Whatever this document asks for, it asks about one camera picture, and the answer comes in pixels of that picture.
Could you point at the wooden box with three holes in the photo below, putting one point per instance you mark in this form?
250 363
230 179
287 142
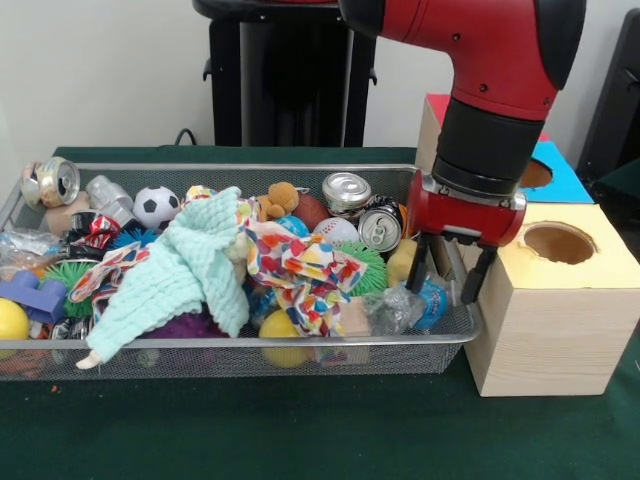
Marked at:
550 335

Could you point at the colourful dotted cloth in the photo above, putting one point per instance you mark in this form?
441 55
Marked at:
300 260

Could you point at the yellow ball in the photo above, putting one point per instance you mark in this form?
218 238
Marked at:
12 320
280 327

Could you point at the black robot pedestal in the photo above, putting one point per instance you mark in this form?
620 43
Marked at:
280 75

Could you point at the dark green tablecloth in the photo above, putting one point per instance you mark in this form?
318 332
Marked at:
300 430

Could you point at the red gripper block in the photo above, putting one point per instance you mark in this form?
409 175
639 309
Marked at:
465 217

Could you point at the black and white soccer ball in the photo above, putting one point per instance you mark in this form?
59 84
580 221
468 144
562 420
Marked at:
156 207

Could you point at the purple toy block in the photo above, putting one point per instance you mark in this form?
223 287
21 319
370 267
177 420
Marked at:
45 300

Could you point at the clear mesh bin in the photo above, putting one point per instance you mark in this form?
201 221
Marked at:
310 175

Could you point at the brown plush bear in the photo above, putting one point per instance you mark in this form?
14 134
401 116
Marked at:
282 197

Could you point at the crushed colourful drink can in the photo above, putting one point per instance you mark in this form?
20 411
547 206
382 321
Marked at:
52 180

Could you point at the mint green knitted cloth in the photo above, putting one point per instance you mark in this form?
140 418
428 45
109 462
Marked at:
170 270

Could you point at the green covered side table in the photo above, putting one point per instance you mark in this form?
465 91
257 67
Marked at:
622 185

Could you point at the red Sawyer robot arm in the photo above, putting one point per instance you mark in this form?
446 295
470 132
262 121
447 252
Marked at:
500 50

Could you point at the silver drink can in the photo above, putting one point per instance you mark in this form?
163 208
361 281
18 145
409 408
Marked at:
346 189

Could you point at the clear plastic water bottle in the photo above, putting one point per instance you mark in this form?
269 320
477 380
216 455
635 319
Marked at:
400 305

